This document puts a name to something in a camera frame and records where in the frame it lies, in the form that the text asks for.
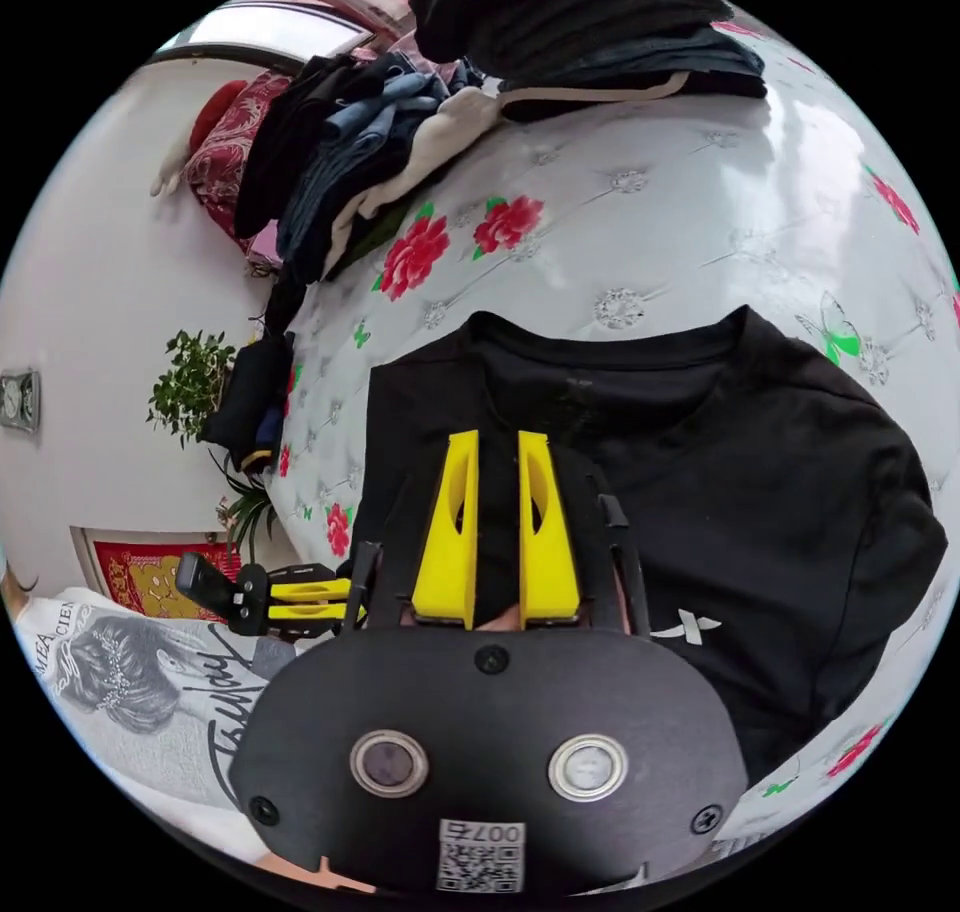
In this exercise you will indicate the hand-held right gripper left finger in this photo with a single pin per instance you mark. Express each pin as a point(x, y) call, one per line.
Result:
point(442, 552)

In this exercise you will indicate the black short sleeve shirt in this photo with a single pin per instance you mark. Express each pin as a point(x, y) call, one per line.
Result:
point(750, 492)

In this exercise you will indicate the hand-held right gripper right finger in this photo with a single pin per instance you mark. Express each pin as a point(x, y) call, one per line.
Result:
point(555, 559)

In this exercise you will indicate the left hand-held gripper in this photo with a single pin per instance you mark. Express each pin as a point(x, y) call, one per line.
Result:
point(251, 601)

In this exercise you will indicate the pile of mixed clothes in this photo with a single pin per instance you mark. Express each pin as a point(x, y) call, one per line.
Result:
point(352, 154)

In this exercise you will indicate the small-leaved green plant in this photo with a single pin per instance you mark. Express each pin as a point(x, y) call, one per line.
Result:
point(191, 387)

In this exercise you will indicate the red patterned cushion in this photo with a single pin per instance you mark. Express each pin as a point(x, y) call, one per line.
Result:
point(225, 154)

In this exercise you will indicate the person's right hand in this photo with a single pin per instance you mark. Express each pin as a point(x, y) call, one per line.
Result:
point(322, 871)

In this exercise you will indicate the person's body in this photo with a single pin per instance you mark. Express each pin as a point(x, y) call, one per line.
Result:
point(135, 709)

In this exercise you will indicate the small pile of dark clothes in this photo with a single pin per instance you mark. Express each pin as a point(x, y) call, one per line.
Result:
point(251, 402)

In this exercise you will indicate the pile of black clothes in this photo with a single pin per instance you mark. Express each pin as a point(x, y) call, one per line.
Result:
point(600, 27)

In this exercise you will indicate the long-leaved green plant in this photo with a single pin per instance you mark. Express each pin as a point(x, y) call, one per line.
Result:
point(251, 507)

